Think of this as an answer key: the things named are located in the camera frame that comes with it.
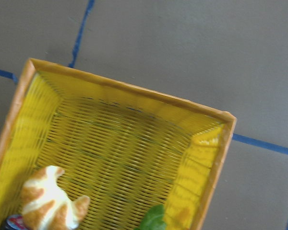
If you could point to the yellow woven plastic basket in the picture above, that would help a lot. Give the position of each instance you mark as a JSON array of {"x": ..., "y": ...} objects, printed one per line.
[{"x": 126, "y": 147}]

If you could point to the toy carrot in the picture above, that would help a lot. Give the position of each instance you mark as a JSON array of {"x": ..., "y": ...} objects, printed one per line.
[{"x": 153, "y": 219}]

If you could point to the toy croissant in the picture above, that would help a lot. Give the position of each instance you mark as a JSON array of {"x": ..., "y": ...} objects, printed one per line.
[{"x": 45, "y": 206}]

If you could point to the small dark can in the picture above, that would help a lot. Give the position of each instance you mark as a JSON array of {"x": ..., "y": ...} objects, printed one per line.
[{"x": 13, "y": 222}]

